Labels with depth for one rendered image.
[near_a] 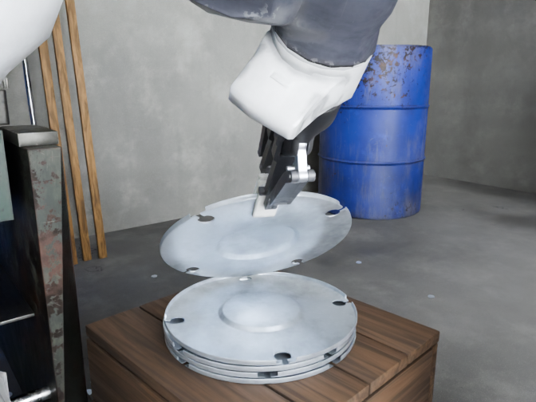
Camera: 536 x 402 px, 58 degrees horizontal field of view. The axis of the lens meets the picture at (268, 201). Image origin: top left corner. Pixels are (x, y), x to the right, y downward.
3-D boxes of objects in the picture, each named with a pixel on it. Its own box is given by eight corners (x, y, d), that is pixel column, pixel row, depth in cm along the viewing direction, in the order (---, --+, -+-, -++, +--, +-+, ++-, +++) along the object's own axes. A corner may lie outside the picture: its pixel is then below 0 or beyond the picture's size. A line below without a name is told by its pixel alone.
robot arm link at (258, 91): (360, -2, 43) (340, 46, 48) (220, -10, 40) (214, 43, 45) (403, 104, 37) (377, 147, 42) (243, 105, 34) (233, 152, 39)
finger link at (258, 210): (285, 182, 59) (285, 187, 59) (273, 211, 65) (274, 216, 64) (260, 183, 58) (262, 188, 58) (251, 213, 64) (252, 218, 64)
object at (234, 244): (234, 288, 91) (234, 284, 91) (378, 235, 80) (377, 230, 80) (116, 252, 68) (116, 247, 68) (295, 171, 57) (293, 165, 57)
